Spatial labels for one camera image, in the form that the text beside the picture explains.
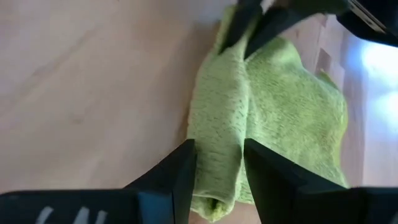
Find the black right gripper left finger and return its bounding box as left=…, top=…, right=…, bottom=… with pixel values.
left=0, top=139, right=198, bottom=224

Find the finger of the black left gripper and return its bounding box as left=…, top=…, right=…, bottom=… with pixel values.
left=218, top=0, right=264, bottom=55
left=243, top=0, right=351, bottom=60

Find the green microfiber towel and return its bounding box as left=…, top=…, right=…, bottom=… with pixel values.
left=186, top=4, right=349, bottom=223

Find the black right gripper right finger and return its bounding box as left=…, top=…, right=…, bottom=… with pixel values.
left=244, top=138, right=398, bottom=224

